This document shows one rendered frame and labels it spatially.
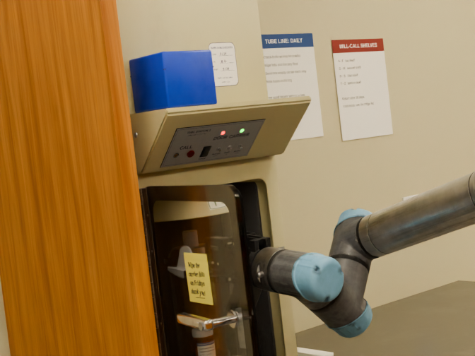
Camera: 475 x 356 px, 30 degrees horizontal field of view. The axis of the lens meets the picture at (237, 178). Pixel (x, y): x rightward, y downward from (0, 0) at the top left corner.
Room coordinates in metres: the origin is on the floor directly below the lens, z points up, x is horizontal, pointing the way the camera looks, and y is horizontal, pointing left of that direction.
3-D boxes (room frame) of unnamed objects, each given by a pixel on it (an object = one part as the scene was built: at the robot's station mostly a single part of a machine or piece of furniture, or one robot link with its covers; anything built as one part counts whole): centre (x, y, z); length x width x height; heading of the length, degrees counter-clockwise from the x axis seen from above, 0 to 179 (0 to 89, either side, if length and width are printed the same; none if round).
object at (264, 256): (1.49, -0.04, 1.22); 0.08 x 0.05 x 0.08; 129
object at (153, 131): (1.53, 0.01, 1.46); 0.32 x 0.12 x 0.10; 129
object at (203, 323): (1.26, 0.07, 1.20); 0.10 x 0.05 x 0.03; 30
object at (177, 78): (1.47, 0.09, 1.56); 0.10 x 0.10 x 0.09; 39
